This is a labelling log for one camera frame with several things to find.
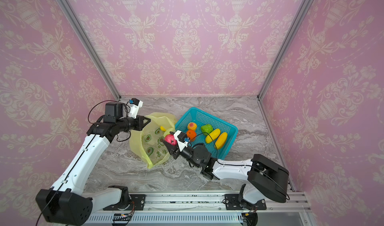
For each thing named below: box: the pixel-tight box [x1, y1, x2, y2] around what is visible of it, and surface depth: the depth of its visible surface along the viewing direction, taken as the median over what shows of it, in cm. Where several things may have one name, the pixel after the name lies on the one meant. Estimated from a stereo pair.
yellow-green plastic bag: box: [129, 112, 177, 169], surface depth 79 cm
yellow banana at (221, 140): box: [215, 132, 228, 150], surface depth 94 cm
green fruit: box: [201, 124, 213, 136], surface depth 98 cm
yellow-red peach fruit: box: [187, 122, 198, 131], surface depth 100 cm
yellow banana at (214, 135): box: [205, 128, 221, 144], surface depth 97 cm
